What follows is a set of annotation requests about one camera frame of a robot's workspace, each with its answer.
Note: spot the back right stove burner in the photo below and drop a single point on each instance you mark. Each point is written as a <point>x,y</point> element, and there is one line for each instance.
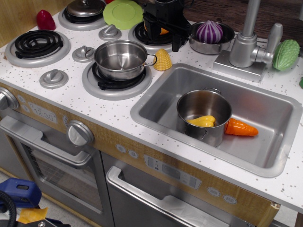
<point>139,34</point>

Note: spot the purple toy onion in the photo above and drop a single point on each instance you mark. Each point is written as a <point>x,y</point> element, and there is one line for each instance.
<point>209,32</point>

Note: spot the silver oven knob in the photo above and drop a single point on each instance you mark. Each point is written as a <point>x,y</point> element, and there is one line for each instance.
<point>79,134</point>
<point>7,100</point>

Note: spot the silver toy faucet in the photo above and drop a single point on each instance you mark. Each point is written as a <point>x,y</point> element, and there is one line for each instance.
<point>247,60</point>

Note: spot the silver oven knob right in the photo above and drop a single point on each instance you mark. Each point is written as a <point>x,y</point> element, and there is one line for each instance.
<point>79,134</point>

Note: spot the back left stove burner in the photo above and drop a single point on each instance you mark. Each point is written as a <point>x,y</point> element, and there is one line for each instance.
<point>95,25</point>

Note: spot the yellow tape piece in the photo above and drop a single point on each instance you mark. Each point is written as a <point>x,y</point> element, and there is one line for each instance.
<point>30,215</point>

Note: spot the toy oven door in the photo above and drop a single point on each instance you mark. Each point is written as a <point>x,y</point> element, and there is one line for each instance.
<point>73,177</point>

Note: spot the yellow toy corn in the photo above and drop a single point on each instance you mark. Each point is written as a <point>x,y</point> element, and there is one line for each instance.
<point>162,60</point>

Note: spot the grey metal sink basin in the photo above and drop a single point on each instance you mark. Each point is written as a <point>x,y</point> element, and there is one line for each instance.
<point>276,117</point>

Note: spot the tall steel pot in sink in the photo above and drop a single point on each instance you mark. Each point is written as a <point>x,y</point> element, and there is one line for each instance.
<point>201,103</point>

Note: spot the orange toy carrot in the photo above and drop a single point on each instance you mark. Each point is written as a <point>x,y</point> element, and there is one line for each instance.
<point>239,128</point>

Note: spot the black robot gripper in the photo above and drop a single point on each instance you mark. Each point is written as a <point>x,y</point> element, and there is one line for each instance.
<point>167,14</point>

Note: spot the orange toy under gripper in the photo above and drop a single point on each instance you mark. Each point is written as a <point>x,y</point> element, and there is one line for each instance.
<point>163,31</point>

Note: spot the steel pan on stove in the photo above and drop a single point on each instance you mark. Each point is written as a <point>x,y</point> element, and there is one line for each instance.
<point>119,60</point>

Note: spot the green plastic plate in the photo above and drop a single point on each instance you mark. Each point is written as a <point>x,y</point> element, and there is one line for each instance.
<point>123,14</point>

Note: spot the yellow toy squash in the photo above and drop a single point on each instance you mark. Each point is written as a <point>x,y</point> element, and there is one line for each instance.
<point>206,121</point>

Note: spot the front stove burner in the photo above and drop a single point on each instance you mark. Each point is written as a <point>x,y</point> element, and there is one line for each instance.
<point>114,90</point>

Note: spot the blue clamp tool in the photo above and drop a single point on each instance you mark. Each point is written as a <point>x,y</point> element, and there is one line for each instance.
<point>24,193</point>

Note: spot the red toy pepper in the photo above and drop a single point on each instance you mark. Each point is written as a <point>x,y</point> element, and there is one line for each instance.
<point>45,20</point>

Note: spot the grey stove knob front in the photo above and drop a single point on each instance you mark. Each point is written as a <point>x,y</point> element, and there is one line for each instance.
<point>53,79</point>

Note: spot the left black coil burner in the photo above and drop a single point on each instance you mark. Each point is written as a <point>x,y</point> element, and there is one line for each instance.
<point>38,48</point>

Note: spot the grey stove knob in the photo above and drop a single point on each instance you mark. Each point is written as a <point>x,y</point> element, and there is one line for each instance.
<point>83,54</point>
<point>53,79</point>
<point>110,33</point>

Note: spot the green toy bitter gourd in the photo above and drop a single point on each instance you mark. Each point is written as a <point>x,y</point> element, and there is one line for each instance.
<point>285,54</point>

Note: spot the grey stove knob middle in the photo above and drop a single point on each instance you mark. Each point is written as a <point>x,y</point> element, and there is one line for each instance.
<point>83,54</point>

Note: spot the silver oven knob left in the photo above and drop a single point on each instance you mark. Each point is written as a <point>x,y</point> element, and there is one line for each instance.
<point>7,100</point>

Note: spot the toy dishwasher door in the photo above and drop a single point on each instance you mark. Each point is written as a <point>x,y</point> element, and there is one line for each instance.
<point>141,200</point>

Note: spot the stove burner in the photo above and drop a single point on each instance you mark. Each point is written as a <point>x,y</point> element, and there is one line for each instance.
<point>95,25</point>
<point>139,34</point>
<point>114,90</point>

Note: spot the shallow steel bowl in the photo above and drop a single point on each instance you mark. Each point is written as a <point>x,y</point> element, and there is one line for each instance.
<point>224,44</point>

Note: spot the grey stove knob top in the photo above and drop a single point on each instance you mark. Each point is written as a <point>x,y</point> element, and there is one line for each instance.
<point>110,33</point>

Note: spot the steel pot lid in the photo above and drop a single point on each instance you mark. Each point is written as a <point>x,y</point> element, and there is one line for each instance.
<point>85,8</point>

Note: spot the green toy at edge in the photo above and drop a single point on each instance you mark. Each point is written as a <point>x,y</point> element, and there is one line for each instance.
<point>301,83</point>

